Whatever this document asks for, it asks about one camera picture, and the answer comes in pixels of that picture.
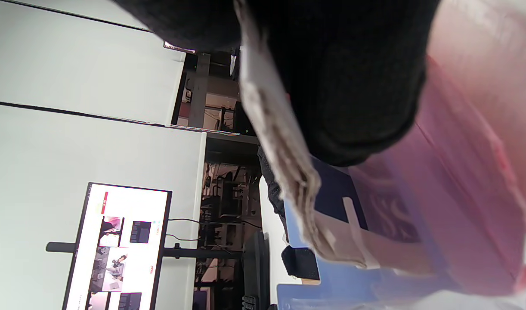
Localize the person's right hand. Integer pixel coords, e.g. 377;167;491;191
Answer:
112;0;440;167

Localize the person's left hand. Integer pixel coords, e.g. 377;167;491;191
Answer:
258;146;320;280

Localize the blue accordion folder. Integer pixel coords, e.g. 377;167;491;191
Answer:
276;0;526;310

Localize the newspaper material with blue banner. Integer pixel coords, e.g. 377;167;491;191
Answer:
235;0;431;276

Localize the pink paper material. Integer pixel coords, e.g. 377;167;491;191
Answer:
349;56;526;298

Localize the black computer monitor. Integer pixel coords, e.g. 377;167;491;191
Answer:
46;182;173;310

